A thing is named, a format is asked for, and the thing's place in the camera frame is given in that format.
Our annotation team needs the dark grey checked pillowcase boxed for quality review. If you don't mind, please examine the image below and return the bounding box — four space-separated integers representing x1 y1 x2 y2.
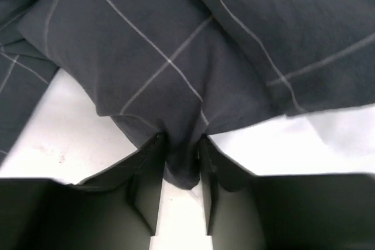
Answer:
1 0 374 189

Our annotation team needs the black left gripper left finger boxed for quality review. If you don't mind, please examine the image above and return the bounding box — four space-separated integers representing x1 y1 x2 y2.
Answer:
1 133 166 249

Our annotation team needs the white pillow with yellow edge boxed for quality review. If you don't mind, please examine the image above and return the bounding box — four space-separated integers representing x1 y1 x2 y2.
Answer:
210 107 374 175

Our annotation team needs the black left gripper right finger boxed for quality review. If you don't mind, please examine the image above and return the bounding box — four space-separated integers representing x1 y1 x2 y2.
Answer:
198 136 374 249

